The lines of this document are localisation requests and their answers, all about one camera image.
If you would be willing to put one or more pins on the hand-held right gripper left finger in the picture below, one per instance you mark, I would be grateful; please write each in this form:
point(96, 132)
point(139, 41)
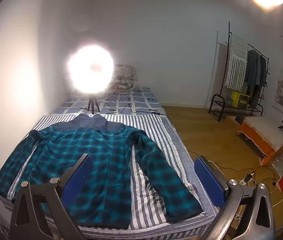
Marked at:
point(79, 177)

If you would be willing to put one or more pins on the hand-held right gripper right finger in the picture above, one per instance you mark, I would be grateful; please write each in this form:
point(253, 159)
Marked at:
point(209, 182)

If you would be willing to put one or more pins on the teal plaid fleece jacket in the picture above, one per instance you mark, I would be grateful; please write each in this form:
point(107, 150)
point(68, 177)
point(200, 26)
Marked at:
point(94, 150)

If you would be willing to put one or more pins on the black metal clothes rack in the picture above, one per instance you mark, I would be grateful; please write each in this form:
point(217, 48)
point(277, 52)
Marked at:
point(229, 33)

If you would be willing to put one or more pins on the white power strip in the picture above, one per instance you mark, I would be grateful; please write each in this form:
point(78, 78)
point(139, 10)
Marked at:
point(246, 179)

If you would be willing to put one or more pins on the orange storage box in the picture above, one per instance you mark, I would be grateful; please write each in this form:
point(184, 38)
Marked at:
point(254, 136)

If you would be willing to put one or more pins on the red packet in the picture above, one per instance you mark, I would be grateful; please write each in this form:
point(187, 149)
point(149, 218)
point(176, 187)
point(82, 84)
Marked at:
point(282, 183)

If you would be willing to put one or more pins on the tripod legs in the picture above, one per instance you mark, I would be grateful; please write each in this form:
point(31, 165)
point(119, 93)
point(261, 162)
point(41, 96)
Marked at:
point(91, 105)

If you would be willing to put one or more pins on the checked beige cloth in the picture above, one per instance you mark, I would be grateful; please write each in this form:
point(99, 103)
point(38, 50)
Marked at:
point(266, 130)

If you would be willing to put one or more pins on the yellow box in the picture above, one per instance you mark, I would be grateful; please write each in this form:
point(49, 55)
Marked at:
point(240, 98)

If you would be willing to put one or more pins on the blue patchwork bed sheet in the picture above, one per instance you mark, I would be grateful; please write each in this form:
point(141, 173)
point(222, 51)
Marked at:
point(136, 100)

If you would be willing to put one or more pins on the folded floral quilt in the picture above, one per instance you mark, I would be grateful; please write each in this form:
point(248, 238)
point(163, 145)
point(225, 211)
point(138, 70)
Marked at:
point(122, 80)

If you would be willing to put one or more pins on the dark grey hanging coat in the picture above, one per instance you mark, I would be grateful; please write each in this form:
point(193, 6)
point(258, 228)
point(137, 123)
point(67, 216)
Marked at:
point(261, 80)

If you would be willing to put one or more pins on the dark teal hanging jacket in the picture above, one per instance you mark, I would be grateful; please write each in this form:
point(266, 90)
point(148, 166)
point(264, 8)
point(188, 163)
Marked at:
point(252, 72)

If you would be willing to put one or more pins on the striped hanging towel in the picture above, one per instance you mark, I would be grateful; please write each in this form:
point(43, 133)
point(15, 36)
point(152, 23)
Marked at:
point(236, 62)

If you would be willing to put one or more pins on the white wall conduit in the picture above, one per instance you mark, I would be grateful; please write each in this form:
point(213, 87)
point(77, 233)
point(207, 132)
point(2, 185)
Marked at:
point(215, 62)

